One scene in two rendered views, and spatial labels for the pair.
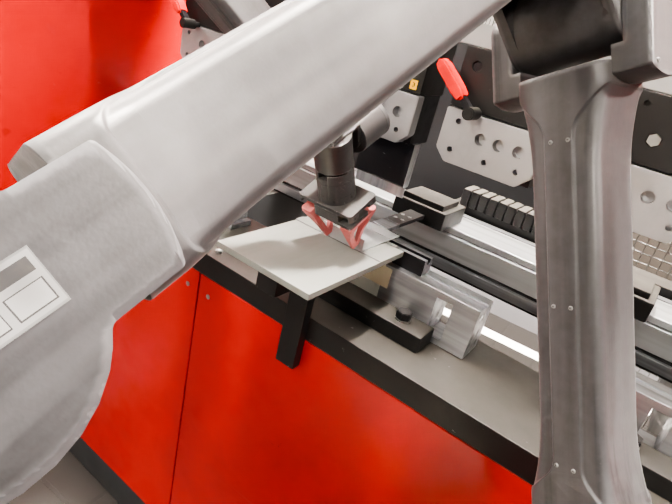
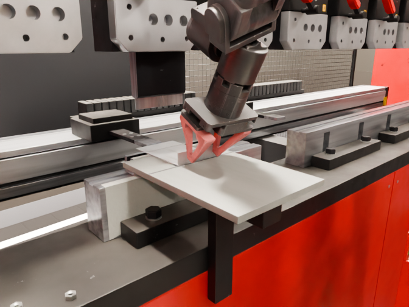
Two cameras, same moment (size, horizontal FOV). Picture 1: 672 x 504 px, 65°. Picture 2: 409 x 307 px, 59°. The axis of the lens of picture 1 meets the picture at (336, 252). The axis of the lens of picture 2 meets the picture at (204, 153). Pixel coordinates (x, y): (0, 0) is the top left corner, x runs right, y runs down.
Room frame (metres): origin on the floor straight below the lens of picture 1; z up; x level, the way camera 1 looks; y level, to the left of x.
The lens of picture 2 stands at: (0.63, 0.53, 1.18)
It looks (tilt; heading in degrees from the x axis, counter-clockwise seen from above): 17 degrees down; 288
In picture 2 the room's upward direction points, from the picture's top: straight up
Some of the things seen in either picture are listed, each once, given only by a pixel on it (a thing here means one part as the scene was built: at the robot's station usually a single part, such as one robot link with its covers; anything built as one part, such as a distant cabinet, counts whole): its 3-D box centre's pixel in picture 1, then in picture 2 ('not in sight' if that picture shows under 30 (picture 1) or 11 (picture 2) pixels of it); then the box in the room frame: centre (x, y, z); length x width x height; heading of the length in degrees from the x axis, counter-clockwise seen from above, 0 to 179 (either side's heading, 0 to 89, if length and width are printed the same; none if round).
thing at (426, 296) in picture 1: (381, 279); (185, 182); (0.87, -0.09, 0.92); 0.39 x 0.06 x 0.10; 59
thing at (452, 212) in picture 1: (413, 211); (120, 129); (1.04, -0.13, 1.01); 0.26 x 0.12 x 0.05; 149
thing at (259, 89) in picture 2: not in sight; (263, 88); (0.85, -0.91, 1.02); 0.44 x 0.06 x 0.04; 59
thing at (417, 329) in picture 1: (352, 299); (198, 208); (0.83, -0.05, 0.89); 0.30 x 0.05 x 0.03; 59
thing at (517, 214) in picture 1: (541, 224); (142, 102); (1.14, -0.43, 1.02); 0.37 x 0.06 x 0.04; 59
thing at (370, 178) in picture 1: (385, 162); (159, 79); (0.90, -0.04, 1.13); 0.10 x 0.02 x 0.10; 59
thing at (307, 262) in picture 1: (316, 249); (216, 173); (0.77, 0.03, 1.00); 0.26 x 0.18 x 0.01; 149
